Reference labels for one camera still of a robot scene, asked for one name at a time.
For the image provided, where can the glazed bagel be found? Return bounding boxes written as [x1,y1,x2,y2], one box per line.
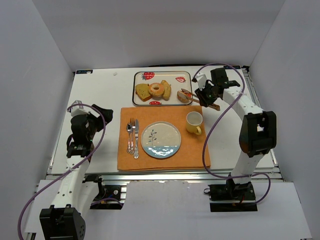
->
[148,82,164,97]

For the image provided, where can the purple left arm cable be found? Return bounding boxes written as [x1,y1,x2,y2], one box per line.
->
[18,103,107,240]

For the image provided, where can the yellow mug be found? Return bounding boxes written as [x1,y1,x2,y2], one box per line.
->
[186,111,203,135]

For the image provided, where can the strawberry pattern tray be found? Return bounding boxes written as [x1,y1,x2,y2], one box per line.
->
[132,71,192,107]

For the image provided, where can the small round bun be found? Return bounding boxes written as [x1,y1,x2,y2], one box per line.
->
[177,90,190,104]

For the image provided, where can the silver fork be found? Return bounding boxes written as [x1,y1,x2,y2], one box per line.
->
[129,118,136,155]

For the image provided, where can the silver spoon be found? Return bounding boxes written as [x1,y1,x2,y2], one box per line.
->
[126,123,132,153]

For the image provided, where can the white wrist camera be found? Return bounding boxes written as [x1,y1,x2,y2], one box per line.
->
[67,100,88,117]
[191,72,208,91]

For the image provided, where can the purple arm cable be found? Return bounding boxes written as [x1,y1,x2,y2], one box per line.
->
[18,103,107,240]
[193,62,272,206]

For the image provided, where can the metal tongs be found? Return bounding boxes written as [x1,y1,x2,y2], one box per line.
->
[181,88,221,111]

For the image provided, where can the ceramic plate with blue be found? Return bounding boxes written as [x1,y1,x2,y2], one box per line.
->
[140,121,182,159]

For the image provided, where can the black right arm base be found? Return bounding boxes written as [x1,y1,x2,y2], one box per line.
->
[203,179,258,213]

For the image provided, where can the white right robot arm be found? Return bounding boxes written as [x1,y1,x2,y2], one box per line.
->
[192,67,277,186]

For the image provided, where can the oblong bread roll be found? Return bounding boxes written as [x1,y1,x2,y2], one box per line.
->
[161,80,172,101]

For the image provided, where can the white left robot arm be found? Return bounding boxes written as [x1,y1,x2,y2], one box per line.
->
[39,101,113,240]

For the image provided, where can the orange placemat cloth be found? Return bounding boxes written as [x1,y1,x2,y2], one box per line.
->
[117,105,206,171]

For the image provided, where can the silver table knife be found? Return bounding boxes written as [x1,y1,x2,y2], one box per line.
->
[133,119,139,159]

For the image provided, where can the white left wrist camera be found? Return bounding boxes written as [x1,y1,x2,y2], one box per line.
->
[67,100,88,117]

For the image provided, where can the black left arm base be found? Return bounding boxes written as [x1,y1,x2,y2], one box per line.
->
[82,174,125,210]

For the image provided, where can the sliced loaf bread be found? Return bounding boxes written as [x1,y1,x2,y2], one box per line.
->
[135,83,152,102]

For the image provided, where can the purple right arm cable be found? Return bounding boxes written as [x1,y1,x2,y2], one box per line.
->
[193,62,272,206]

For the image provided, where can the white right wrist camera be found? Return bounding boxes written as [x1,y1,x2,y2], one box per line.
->
[191,72,208,91]

